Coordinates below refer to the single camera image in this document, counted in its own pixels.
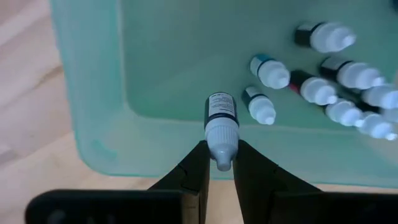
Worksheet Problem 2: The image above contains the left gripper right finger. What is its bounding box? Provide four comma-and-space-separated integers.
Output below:
232, 139, 398, 224

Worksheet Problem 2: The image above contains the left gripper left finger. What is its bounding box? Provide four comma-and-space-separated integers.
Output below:
24, 139, 211, 224

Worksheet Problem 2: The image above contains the green translucent plastic tray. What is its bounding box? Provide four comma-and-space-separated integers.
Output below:
49, 0, 398, 189

